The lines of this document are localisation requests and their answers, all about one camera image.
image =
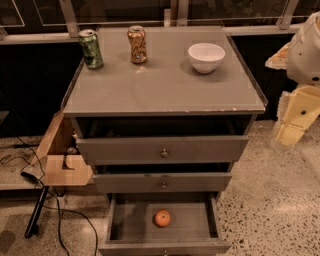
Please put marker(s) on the grey bottom drawer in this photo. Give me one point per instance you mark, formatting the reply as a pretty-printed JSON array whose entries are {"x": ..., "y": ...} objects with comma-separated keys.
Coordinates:
[{"x": 193, "y": 230}]

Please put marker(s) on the white ceramic bowl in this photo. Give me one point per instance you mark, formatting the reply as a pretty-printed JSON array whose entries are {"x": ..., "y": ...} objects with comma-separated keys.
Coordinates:
[{"x": 205, "y": 57}]

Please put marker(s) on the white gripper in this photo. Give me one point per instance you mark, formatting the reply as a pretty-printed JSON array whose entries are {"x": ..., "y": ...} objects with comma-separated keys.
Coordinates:
[{"x": 305, "y": 58}]

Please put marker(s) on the grey top drawer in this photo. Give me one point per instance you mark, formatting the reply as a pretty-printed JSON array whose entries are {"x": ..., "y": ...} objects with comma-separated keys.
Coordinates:
[{"x": 162, "y": 150}]

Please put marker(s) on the gold soda can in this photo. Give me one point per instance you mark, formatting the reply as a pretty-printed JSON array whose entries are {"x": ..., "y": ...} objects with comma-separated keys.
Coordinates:
[{"x": 137, "y": 40}]

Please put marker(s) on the orange fruit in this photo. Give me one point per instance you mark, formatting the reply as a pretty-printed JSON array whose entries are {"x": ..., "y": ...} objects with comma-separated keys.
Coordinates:
[{"x": 162, "y": 218}]

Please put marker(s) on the black flat bar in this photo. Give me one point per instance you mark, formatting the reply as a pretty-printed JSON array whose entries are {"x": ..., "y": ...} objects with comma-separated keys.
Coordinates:
[{"x": 32, "y": 227}]

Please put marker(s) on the grey middle drawer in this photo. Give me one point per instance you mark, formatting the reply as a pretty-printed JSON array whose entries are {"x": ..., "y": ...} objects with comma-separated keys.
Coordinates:
[{"x": 158, "y": 178}]

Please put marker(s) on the green soda can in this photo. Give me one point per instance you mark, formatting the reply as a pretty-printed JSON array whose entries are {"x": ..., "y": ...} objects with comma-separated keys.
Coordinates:
[{"x": 88, "y": 40}]

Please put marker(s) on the metal window railing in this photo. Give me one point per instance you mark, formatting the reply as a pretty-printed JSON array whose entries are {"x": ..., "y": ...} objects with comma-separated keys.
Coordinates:
[{"x": 60, "y": 20}]

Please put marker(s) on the grey drawer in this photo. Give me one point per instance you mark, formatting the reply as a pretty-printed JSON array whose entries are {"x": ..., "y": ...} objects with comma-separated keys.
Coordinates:
[
  {"x": 162, "y": 150},
  {"x": 193, "y": 230},
  {"x": 158, "y": 178}
]

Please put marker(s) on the grey drawer cabinet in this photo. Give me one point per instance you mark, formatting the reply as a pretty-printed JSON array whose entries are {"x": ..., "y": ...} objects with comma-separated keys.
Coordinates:
[{"x": 165, "y": 96}]

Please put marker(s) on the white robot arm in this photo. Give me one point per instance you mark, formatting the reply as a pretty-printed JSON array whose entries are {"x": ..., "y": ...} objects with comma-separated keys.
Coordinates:
[{"x": 300, "y": 58}]

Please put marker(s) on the open cardboard box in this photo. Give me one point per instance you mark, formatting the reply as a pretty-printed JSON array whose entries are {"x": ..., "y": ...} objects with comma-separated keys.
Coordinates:
[{"x": 58, "y": 157}]

